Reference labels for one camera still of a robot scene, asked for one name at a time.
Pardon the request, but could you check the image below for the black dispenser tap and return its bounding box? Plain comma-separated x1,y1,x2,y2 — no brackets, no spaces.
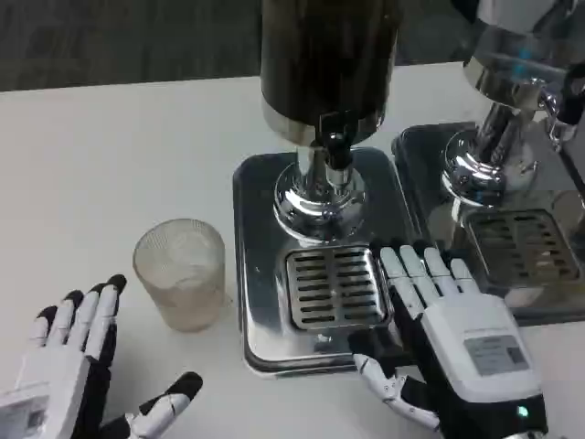
318,108,357,191
537,59,585,152

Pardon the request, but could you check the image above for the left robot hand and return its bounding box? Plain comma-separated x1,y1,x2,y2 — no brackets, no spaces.
0,273,204,439

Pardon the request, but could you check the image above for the steel drip tray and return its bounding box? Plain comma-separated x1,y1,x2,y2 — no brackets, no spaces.
231,146,425,379
391,121,585,327

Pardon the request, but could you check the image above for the chrome drink dispenser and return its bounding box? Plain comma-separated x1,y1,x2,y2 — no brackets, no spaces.
441,0,585,207

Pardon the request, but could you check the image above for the slotted steel tray grid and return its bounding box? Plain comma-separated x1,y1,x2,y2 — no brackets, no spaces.
285,245,395,331
462,209,581,288

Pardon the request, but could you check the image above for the clear ribbed glass cup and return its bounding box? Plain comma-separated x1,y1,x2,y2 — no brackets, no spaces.
133,218,227,334

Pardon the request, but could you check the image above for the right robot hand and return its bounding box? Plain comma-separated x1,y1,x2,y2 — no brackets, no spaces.
347,237,548,439

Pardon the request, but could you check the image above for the dark drink dispenser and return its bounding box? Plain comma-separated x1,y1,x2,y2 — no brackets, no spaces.
258,0,405,242

